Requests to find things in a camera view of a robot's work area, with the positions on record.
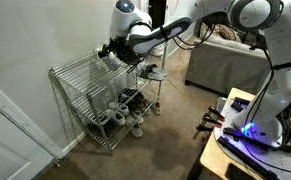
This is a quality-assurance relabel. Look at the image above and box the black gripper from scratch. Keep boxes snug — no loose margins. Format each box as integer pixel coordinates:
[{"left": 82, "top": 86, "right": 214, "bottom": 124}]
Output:
[{"left": 97, "top": 38, "right": 128, "bottom": 60}]

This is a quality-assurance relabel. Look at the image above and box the white Nike sneaker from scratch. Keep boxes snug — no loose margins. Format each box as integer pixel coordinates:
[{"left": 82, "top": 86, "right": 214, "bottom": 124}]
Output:
[{"left": 150, "top": 44, "right": 165, "bottom": 57}]

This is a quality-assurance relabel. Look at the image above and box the white door right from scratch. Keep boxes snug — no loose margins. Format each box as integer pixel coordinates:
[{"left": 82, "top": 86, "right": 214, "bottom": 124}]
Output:
[{"left": 0, "top": 90, "right": 65, "bottom": 180}]

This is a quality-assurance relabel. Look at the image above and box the black orange clamp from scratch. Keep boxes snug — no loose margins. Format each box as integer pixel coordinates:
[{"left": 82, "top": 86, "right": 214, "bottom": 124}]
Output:
[{"left": 202, "top": 106, "right": 225, "bottom": 127}]

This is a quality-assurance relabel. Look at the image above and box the white grey sneaker floor left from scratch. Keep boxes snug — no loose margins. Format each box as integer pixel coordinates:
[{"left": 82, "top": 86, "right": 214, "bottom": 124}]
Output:
[{"left": 131, "top": 123, "right": 143, "bottom": 138}]

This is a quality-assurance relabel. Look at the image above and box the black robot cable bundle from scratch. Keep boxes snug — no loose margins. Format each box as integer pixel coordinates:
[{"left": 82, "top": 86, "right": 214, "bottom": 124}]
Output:
[{"left": 171, "top": 19, "right": 219, "bottom": 51}]

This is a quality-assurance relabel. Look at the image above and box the grey sneaker orange insole rack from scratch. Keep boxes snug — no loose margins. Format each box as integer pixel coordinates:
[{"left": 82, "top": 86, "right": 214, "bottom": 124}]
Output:
[{"left": 142, "top": 105, "right": 150, "bottom": 116}]

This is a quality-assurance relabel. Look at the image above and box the white sneaker blue insole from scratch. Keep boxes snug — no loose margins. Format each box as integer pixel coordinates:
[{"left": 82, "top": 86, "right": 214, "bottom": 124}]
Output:
[{"left": 105, "top": 109, "right": 125, "bottom": 126}]

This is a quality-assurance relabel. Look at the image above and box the dark grey shoe pair member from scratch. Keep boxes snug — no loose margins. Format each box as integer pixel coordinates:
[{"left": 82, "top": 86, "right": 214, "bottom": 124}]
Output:
[{"left": 100, "top": 117, "right": 116, "bottom": 131}]

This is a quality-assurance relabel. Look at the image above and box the chrome wire shoe rack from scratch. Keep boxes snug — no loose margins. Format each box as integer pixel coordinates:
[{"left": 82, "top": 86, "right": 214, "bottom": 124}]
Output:
[{"left": 48, "top": 50, "right": 161, "bottom": 152}]

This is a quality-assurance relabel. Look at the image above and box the grey sneaker orange insole floor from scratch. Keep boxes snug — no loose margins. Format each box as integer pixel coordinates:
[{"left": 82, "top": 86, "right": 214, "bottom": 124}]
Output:
[{"left": 151, "top": 101, "right": 161, "bottom": 115}]

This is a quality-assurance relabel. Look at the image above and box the white grey sneaker floor right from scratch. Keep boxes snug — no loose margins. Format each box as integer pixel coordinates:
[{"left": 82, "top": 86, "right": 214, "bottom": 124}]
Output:
[{"left": 132, "top": 111, "right": 144, "bottom": 124}]

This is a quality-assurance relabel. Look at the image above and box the white sneaker bottom shelf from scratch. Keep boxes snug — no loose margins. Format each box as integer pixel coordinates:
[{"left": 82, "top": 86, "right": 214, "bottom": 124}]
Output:
[{"left": 108, "top": 102, "right": 129, "bottom": 116}]

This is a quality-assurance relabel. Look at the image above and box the brown patterned cushion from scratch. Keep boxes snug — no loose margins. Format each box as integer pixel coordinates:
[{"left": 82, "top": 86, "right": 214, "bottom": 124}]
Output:
[{"left": 199, "top": 23, "right": 241, "bottom": 42}]

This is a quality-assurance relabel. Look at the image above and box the grey sofa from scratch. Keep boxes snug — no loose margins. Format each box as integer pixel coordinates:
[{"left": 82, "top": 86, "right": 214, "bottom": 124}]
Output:
[{"left": 185, "top": 34, "right": 269, "bottom": 94}]

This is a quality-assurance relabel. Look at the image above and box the white grey sneaker floor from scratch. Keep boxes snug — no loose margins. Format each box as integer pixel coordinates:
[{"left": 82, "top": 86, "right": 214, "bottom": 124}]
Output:
[
  {"left": 131, "top": 123, "right": 143, "bottom": 138},
  {"left": 132, "top": 111, "right": 144, "bottom": 124}
]

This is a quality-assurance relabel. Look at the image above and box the wooden table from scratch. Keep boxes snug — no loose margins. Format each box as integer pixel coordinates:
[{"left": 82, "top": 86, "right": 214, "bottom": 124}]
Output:
[{"left": 199, "top": 87, "right": 291, "bottom": 180}]

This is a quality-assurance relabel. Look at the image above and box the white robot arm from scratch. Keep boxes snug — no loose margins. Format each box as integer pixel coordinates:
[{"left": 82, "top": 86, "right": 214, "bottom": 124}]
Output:
[{"left": 98, "top": 0, "right": 291, "bottom": 147}]

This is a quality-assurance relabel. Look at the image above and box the black striped sneaker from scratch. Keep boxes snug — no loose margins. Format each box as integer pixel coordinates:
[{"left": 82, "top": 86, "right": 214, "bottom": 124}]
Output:
[{"left": 118, "top": 88, "right": 139, "bottom": 104}]

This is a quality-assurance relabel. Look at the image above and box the dark brown shoe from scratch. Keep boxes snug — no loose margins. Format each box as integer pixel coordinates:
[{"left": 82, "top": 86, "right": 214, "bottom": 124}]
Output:
[{"left": 130, "top": 92, "right": 146, "bottom": 112}]

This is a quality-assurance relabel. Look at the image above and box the yellow extension cord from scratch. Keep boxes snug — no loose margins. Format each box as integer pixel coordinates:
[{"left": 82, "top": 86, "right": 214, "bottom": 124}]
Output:
[{"left": 164, "top": 46, "right": 219, "bottom": 103}]

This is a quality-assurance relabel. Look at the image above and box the right grey black slide sandal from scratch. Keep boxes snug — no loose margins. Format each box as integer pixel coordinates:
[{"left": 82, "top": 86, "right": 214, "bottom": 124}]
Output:
[{"left": 148, "top": 64, "right": 168, "bottom": 77}]

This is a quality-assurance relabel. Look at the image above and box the black shoe left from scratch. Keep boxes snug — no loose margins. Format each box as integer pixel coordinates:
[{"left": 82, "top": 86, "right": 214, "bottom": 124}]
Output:
[{"left": 118, "top": 47, "right": 140, "bottom": 65}]

